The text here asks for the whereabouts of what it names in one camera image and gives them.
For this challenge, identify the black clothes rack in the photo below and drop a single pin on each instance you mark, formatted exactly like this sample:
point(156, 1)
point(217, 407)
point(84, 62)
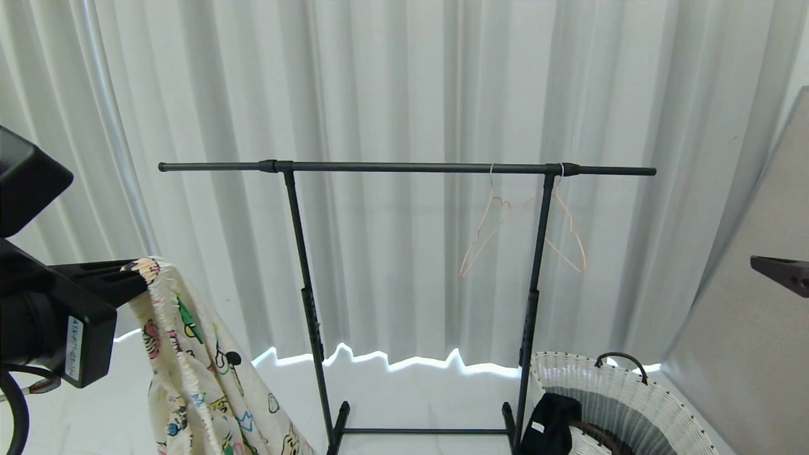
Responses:
point(411, 167)

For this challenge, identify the pink clothes hanger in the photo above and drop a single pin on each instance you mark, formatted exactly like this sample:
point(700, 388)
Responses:
point(572, 224)
point(486, 246)

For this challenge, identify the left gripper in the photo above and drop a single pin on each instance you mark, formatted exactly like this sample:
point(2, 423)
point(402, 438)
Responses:
point(63, 328)

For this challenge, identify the black garment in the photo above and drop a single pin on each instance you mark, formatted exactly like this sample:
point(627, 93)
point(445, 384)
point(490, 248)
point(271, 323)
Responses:
point(550, 423)

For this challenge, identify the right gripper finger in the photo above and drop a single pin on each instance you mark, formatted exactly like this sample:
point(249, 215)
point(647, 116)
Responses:
point(787, 275)

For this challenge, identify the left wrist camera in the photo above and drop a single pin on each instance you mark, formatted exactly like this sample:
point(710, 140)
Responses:
point(31, 183)

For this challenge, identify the cream printed garment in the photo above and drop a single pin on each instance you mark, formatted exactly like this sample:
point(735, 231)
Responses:
point(189, 379)

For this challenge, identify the white laundry basket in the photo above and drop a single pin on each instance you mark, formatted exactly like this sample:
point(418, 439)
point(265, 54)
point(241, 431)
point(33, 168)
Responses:
point(632, 392)

